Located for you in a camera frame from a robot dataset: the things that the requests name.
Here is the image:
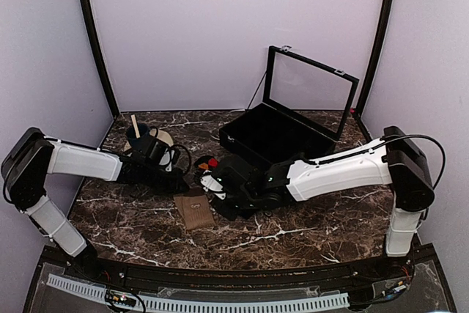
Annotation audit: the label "white slotted cable duct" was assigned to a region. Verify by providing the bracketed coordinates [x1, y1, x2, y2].
[45, 273, 350, 312]

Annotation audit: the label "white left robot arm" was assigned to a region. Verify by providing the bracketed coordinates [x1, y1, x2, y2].
[1, 127, 189, 281]

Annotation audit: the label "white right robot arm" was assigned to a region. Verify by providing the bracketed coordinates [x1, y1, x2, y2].
[199, 126, 439, 279]

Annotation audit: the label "black argyle sock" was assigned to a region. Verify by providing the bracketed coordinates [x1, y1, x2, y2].
[193, 155, 257, 221]

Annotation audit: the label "beige ceramic saucer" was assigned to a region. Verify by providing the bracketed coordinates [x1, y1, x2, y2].
[131, 129, 174, 163]

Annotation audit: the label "tan brown sock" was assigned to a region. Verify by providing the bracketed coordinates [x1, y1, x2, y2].
[173, 188, 215, 231]

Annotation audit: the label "wooden stir stick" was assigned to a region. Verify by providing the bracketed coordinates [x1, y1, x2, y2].
[130, 114, 141, 139]

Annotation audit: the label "black glass-lid display box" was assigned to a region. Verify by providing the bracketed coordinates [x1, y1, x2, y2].
[219, 45, 359, 169]

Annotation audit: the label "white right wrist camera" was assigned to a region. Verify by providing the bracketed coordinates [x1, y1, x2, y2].
[200, 174, 226, 200]

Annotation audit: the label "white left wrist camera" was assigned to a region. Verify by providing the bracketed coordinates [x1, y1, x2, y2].
[160, 147, 176, 172]

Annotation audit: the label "black table edge rail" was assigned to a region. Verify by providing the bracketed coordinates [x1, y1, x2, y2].
[90, 255, 416, 291]

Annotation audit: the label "dark blue mug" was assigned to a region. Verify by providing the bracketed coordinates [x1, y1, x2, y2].
[125, 123, 156, 154]

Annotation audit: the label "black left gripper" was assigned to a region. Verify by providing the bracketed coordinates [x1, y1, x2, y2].
[141, 163, 189, 196]

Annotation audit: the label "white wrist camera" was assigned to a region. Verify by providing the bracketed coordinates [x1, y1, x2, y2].
[160, 147, 176, 172]
[200, 174, 226, 200]

